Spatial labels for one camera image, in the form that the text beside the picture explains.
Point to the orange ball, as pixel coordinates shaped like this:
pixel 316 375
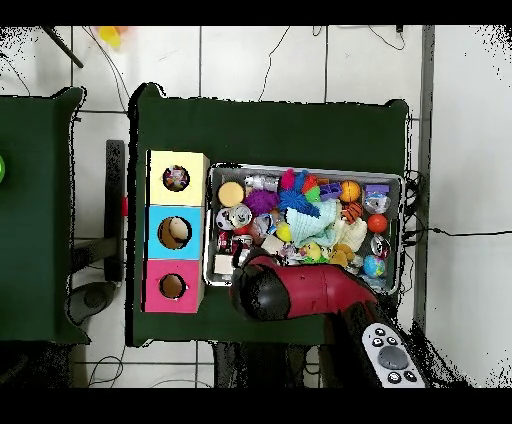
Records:
pixel 377 223

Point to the light blue knitted cloth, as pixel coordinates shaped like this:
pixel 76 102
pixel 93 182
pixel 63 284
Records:
pixel 310 226

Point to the small globe ball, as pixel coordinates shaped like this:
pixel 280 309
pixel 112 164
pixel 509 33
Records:
pixel 374 266

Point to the black rod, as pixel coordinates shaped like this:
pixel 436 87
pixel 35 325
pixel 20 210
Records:
pixel 64 48

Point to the wooden box with three holes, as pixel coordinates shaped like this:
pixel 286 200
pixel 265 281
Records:
pixel 192 192

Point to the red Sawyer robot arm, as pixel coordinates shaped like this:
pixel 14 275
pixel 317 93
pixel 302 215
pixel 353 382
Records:
pixel 320 288

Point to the brown teddy bear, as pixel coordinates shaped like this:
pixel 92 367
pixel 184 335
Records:
pixel 342 255

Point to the blue spiky ball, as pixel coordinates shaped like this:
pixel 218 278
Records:
pixel 294 200

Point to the tiger plush toy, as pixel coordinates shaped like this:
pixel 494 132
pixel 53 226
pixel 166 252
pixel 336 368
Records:
pixel 352 212

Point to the multicolour cloth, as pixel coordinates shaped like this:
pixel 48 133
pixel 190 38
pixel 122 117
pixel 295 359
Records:
pixel 176 177

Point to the small patterned cloth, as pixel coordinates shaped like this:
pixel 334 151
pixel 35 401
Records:
pixel 290 251

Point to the grey round base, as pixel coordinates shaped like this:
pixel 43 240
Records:
pixel 94 298

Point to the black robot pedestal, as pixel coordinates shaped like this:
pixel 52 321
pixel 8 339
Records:
pixel 260 366

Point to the purple spiky ball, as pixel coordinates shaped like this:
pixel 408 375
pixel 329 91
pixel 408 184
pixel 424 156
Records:
pixel 262 202

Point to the small basketball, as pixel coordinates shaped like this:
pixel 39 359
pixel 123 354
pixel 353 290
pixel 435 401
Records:
pixel 350 191

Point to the crushed drink can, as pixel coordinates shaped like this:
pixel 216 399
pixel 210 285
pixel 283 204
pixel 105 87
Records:
pixel 240 216

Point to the dark green side tablecloth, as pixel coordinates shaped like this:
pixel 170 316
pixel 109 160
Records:
pixel 36 280

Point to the black upright panel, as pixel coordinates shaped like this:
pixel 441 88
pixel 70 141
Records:
pixel 114 200

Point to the green round object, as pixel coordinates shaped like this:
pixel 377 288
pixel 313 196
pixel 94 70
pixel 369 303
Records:
pixel 1 170

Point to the orange round sponge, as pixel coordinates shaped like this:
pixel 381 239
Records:
pixel 230 194

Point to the shallow mesh bin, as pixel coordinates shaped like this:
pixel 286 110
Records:
pixel 212 224

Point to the yellow object on floor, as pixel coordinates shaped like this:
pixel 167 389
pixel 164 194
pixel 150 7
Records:
pixel 108 36

